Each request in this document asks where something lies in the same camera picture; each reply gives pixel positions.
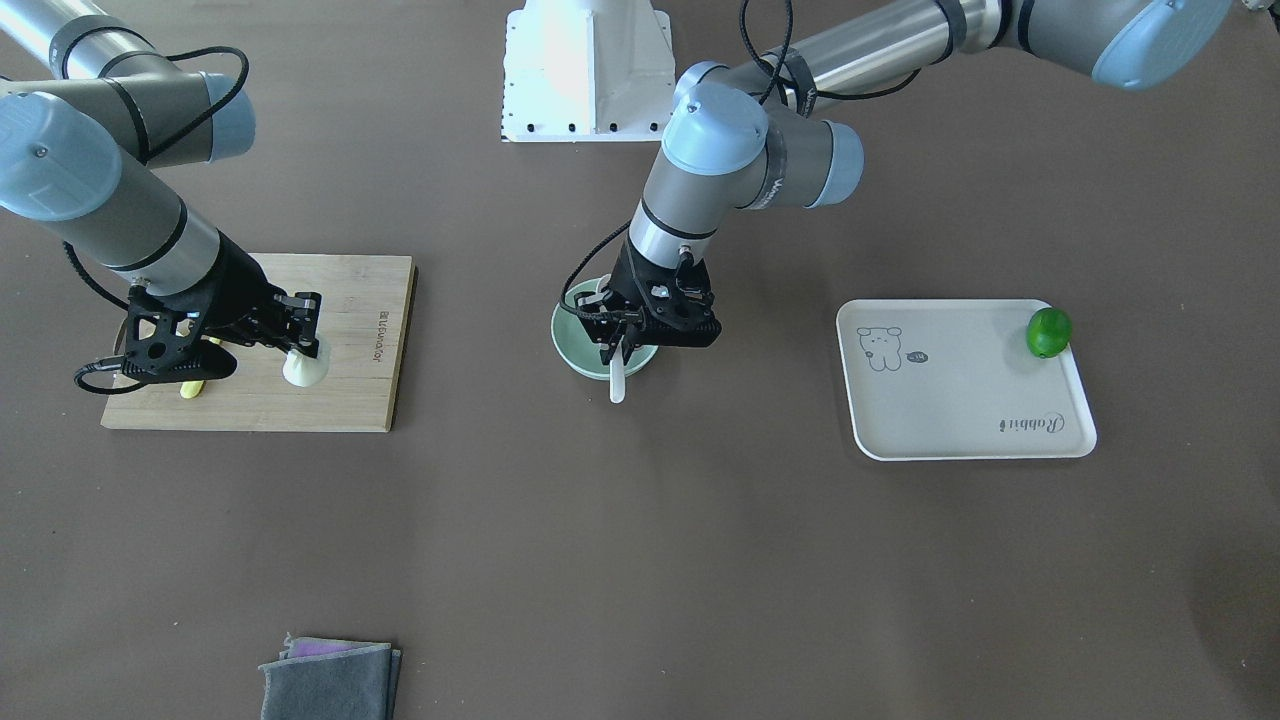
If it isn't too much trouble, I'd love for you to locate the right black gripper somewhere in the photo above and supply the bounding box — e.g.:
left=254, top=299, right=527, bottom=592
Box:
left=195, top=234, right=323, bottom=359

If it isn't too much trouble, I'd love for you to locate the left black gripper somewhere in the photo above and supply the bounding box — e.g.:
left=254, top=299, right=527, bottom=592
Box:
left=598, top=241, right=722, bottom=366

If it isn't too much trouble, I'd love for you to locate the white ceramic spoon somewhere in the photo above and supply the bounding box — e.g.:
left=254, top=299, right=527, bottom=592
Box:
left=608, top=336, right=626, bottom=404

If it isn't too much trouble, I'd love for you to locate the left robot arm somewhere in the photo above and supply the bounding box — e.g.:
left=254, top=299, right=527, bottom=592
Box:
left=561, top=1, right=1230, bottom=370

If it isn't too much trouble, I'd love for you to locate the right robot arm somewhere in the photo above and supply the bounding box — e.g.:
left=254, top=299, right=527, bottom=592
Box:
left=3, top=1, right=321, bottom=368

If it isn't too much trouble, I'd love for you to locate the pale green bowl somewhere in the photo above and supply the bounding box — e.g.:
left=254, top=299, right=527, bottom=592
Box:
left=550, top=274, right=659, bottom=380

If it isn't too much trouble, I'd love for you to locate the bamboo cutting board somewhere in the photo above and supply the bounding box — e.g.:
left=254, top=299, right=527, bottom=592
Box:
left=100, top=252, right=419, bottom=434

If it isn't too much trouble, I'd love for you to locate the yellow plastic knife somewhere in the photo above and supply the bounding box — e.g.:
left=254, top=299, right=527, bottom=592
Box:
left=180, top=336, right=221, bottom=398

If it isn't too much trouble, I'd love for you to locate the white rectangular tray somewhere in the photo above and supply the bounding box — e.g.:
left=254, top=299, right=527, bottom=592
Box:
left=836, top=299, right=1097, bottom=461

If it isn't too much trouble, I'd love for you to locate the grey folded cloth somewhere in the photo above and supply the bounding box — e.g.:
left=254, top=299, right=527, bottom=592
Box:
left=259, top=635, right=402, bottom=719

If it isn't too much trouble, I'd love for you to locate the green lime toy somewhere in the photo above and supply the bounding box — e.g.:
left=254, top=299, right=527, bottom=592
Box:
left=1025, top=306, right=1073, bottom=359

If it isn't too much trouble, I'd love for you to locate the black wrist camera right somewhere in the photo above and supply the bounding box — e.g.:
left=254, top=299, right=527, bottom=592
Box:
left=120, top=284, right=238, bottom=384

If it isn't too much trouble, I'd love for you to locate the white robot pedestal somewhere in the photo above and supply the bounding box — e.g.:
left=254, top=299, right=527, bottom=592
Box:
left=500, top=1, right=675, bottom=143

